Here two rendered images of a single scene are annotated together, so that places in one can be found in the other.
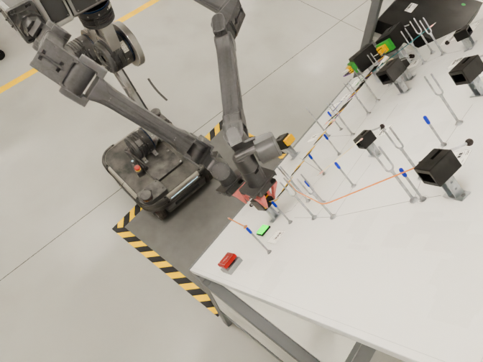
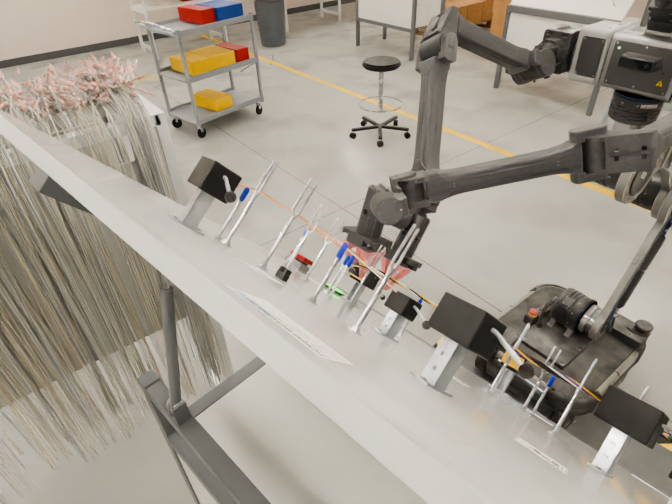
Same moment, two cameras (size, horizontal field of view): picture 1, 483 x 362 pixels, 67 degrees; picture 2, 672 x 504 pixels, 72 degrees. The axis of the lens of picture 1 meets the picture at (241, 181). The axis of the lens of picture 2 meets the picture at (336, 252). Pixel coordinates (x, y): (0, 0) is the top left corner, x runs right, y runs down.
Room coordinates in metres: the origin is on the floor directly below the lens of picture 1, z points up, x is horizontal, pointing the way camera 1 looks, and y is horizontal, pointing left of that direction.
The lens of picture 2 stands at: (0.49, -0.88, 1.86)
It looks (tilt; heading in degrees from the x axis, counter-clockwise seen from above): 38 degrees down; 91
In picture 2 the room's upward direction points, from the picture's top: 3 degrees counter-clockwise
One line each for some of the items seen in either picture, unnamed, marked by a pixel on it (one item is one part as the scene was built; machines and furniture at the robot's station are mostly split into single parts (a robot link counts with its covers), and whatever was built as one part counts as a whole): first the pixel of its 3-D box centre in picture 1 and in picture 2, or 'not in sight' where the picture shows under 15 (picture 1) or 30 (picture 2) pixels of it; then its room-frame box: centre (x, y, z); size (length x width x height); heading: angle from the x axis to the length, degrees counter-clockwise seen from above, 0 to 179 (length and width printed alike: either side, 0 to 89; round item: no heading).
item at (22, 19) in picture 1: (32, 26); (548, 53); (1.14, 0.60, 1.45); 0.09 x 0.08 x 0.12; 128
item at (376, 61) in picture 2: not in sight; (383, 99); (0.90, 3.35, 0.34); 0.58 x 0.55 x 0.69; 68
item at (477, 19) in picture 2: not in sight; (453, 15); (2.41, 7.44, 0.22); 1.20 x 0.80 x 0.44; 40
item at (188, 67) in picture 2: not in sight; (204, 69); (-0.81, 3.81, 0.54); 0.99 x 0.50 x 1.08; 49
